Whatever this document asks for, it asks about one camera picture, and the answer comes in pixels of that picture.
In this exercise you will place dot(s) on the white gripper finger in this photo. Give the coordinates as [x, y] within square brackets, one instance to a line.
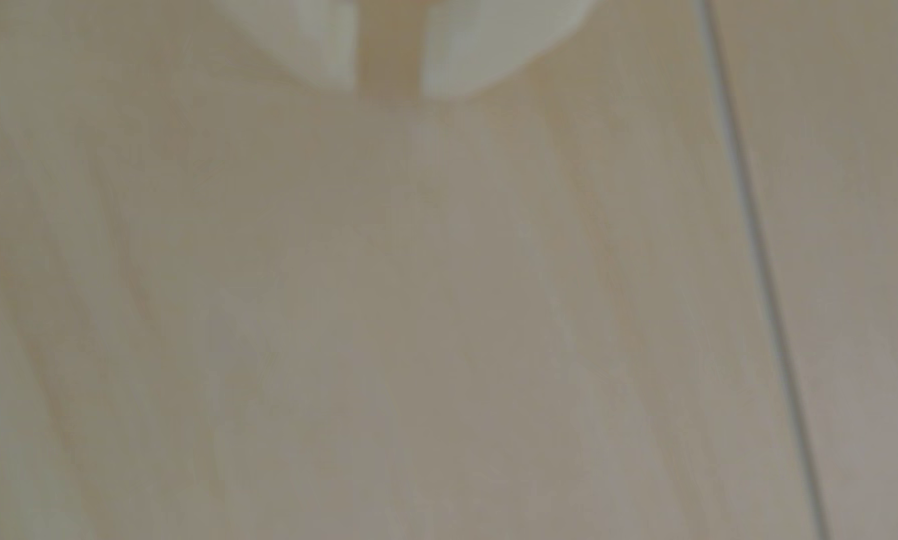
[306, 37]
[479, 37]

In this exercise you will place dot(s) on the light plywood sheet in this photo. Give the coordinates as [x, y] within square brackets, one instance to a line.
[853, 225]

